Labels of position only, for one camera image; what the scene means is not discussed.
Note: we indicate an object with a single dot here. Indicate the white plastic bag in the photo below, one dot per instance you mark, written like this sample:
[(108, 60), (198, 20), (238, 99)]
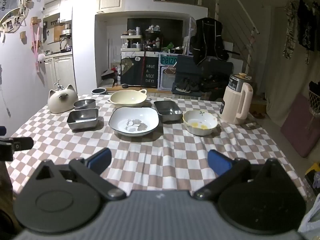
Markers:
[(311, 222)]

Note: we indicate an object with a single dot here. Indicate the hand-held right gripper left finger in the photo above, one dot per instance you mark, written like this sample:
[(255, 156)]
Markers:
[(100, 160)]

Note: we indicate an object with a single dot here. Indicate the white shelf rack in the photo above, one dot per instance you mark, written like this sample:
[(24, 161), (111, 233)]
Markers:
[(131, 43)]

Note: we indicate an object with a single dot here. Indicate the black hanging jacket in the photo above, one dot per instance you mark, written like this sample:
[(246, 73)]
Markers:
[(208, 40)]

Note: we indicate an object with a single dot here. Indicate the square steel container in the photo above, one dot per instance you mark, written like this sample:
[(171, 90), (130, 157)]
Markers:
[(82, 120)]

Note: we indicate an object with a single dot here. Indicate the cream cat-shaped ceramic jar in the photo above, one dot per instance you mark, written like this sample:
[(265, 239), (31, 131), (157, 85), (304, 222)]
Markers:
[(61, 101)]

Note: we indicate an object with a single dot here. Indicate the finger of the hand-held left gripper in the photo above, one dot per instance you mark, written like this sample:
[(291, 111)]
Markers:
[(2, 131), (15, 146)]

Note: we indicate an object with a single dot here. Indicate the dark printed cloth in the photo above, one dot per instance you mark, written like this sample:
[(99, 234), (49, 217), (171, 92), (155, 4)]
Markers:
[(131, 70)]

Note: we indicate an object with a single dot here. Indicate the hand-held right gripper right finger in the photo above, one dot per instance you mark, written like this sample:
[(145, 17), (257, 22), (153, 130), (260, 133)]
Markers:
[(220, 162)]

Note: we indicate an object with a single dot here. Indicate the white kitchen cabinet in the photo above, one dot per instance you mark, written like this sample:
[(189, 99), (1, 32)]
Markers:
[(62, 70)]

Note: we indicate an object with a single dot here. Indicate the lemon print bowl yellow rim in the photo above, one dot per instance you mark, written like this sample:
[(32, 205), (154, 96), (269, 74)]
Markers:
[(200, 122)]

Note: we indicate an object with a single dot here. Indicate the brown white checkered tablecloth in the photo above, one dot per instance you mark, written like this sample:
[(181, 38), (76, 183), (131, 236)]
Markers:
[(175, 150)]

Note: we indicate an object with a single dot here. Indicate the white box with teal label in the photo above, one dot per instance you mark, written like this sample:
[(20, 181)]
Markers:
[(167, 77)]

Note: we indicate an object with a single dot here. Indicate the rectangular steel container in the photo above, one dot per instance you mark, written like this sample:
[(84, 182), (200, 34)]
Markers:
[(168, 111)]

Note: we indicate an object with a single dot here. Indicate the round steel bowl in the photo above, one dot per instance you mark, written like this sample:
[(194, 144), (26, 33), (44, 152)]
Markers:
[(85, 104)]

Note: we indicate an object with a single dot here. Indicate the hanging dark clothes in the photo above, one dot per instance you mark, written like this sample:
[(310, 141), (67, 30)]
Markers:
[(302, 30)]

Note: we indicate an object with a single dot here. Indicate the low cabinet with wooden top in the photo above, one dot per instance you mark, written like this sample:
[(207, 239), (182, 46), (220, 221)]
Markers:
[(140, 91)]

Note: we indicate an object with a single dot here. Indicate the woven net bag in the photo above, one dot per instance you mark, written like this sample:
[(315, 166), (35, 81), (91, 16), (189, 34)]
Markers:
[(315, 100)]

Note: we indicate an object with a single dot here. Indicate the beige electric kettle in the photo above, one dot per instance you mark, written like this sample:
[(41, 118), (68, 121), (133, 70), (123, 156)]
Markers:
[(233, 105)]

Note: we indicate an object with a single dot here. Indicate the dark round trash bin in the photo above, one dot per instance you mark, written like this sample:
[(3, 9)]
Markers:
[(99, 91)]

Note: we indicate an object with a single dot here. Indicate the wooden wall shelf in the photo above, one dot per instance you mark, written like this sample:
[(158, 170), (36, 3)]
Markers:
[(15, 12)]

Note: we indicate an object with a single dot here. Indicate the black chalkboard sign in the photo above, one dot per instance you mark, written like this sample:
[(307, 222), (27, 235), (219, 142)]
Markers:
[(151, 72)]

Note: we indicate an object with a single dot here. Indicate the white square plate dark rim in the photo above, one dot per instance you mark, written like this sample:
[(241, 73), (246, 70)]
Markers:
[(133, 122)]

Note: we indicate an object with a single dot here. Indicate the mauve cushion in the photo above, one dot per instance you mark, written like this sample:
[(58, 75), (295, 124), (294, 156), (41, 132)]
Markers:
[(302, 127)]

